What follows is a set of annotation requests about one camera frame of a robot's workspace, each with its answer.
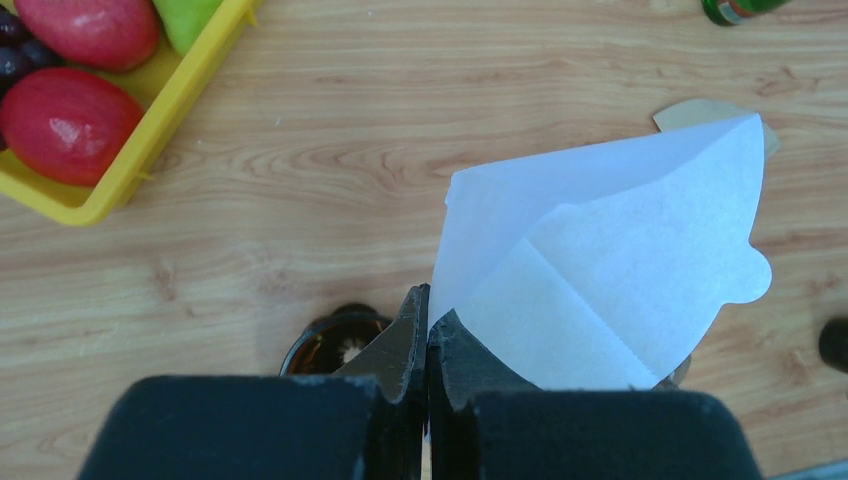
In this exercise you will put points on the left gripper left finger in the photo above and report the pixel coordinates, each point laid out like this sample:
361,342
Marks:
393,365

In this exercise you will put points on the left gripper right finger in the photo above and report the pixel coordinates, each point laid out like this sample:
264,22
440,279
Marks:
461,372

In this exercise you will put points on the amber glass dripper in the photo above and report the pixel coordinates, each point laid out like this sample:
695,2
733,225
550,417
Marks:
333,340

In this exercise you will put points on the white paper coffee filter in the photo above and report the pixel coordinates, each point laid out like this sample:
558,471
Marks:
602,267

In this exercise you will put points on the brown paper coffee filter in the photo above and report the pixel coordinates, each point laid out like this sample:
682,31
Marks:
692,113

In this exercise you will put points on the clear ribbed glass pitcher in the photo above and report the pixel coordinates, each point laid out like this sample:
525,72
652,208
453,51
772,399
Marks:
676,377

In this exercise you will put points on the yellow plastic fruit tray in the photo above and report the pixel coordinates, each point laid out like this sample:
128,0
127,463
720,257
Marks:
168,86

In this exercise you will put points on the cola bottle red cap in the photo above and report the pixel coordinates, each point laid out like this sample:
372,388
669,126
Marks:
832,344

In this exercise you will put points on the red tomato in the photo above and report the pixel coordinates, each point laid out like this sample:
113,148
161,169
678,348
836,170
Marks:
67,124

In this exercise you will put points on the green pear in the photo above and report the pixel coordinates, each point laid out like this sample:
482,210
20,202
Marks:
184,20

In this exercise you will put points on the red apple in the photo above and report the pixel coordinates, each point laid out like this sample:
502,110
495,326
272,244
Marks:
113,36

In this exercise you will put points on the green glass bottle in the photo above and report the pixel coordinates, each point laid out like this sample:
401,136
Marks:
736,12

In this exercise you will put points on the small dark grape bunch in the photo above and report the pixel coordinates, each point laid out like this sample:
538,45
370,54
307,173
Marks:
21,52

